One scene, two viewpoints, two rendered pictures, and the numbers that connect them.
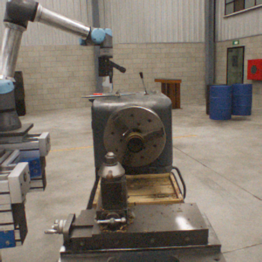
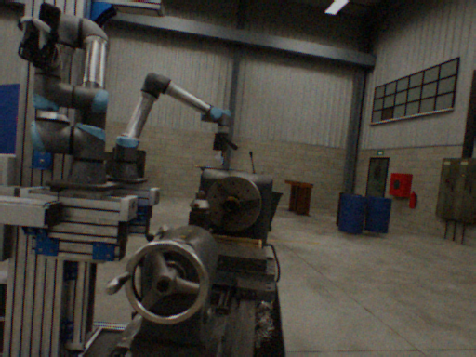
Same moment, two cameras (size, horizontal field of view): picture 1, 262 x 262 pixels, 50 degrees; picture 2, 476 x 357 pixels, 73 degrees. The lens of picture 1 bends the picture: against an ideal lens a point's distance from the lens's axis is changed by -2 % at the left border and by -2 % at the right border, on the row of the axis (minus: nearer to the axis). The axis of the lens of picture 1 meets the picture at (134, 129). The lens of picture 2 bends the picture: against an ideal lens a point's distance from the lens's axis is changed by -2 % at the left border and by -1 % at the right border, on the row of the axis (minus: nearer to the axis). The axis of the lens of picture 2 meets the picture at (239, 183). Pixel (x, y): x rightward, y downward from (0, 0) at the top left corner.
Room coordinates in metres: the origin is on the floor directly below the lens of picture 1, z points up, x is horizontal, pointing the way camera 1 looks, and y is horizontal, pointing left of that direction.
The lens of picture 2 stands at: (-0.42, -0.17, 1.29)
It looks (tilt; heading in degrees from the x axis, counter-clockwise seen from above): 3 degrees down; 5
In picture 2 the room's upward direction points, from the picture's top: 6 degrees clockwise
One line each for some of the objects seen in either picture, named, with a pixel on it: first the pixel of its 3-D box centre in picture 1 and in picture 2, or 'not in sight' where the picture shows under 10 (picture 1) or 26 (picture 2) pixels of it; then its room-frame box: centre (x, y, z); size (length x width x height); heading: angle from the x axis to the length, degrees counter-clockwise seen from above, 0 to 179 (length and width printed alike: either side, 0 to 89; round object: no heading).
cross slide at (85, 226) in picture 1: (134, 224); (211, 253); (0.79, 0.01, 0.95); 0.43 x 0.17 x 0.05; 91
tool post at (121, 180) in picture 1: (114, 188); (199, 219); (0.80, 0.07, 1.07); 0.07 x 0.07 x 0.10; 1
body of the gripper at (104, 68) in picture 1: (106, 66); (220, 142); (1.70, 0.15, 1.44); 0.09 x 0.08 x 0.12; 91
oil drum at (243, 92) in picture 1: (241, 99); (377, 214); (8.12, -3.13, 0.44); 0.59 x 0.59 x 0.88
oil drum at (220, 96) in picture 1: (220, 102); (352, 213); (7.59, -2.35, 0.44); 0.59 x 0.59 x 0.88
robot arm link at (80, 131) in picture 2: not in sight; (88, 141); (0.84, 0.57, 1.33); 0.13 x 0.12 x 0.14; 119
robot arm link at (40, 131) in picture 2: not in sight; (57, 84); (0.78, 0.68, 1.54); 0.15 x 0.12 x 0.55; 119
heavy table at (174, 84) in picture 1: (167, 92); (297, 196); (10.39, -1.24, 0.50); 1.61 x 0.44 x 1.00; 16
